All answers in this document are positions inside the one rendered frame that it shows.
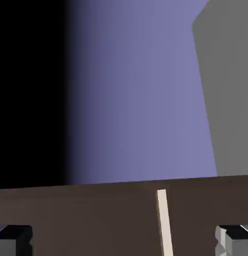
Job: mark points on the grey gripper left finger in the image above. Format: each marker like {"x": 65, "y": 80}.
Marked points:
{"x": 12, "y": 242}

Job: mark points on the grey cabinet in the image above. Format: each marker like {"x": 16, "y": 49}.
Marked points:
{"x": 228, "y": 90}

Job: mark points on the pale beige strip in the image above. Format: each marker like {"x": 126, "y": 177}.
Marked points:
{"x": 164, "y": 222}

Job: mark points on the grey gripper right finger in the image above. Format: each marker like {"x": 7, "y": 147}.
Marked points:
{"x": 236, "y": 243}

